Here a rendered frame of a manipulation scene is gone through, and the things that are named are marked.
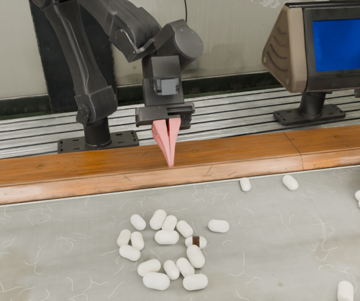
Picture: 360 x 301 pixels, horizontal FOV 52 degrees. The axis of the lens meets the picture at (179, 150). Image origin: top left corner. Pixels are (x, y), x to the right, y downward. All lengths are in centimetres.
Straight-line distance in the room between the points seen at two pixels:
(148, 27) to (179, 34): 9
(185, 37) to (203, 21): 199
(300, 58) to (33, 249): 48
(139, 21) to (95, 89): 23
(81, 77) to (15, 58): 173
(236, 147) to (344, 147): 22
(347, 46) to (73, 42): 61
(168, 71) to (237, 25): 215
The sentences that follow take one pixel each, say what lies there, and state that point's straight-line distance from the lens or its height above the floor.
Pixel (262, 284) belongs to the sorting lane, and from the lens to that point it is 57.
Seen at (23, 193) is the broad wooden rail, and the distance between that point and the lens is 73.
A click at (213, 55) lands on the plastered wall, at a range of 271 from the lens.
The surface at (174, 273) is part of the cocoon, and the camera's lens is 55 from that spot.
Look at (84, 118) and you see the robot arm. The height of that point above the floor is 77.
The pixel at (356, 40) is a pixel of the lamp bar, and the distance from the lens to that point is 39.
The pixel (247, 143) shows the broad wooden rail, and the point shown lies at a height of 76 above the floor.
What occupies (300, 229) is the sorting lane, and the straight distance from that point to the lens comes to 65.
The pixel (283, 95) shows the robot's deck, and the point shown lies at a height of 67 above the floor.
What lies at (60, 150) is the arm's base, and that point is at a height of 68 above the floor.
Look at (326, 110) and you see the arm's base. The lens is 116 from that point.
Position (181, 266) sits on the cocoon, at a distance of 55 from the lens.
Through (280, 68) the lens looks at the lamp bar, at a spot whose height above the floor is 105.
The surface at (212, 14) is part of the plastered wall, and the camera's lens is 263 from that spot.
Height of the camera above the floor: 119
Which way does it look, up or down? 34 degrees down
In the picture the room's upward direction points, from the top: straight up
